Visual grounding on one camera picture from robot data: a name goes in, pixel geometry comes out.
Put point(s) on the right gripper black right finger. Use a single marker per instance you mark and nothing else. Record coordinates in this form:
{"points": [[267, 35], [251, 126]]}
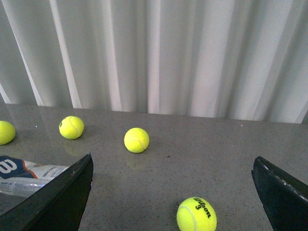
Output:
{"points": [[284, 197]]}

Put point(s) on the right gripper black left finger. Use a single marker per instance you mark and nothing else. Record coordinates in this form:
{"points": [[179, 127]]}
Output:
{"points": [[58, 206]]}

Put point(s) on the clear plastic tennis ball can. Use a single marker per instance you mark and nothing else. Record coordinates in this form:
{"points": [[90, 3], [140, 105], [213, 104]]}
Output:
{"points": [[23, 178]]}

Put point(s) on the yellow Wilson tennis ball middle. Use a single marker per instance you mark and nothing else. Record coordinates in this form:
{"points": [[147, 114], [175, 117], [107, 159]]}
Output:
{"points": [[71, 127]]}

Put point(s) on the yellow Wilson 3 tennis ball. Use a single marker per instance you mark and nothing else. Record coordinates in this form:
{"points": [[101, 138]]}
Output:
{"points": [[196, 214]]}

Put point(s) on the yellow tennis ball near can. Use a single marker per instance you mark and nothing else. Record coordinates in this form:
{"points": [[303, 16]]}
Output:
{"points": [[136, 140]]}

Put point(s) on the white pleated curtain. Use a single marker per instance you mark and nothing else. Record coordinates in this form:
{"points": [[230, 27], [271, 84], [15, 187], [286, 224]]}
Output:
{"points": [[239, 59]]}

